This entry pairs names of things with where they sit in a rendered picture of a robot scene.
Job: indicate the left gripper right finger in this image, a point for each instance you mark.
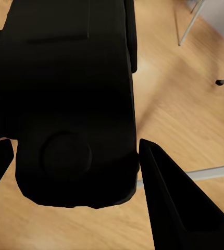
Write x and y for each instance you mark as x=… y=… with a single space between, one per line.
x=182 y=216

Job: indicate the digital camera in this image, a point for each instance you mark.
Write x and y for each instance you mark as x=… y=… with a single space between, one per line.
x=67 y=97

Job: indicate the camera tripod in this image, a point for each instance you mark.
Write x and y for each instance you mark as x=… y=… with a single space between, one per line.
x=201 y=174

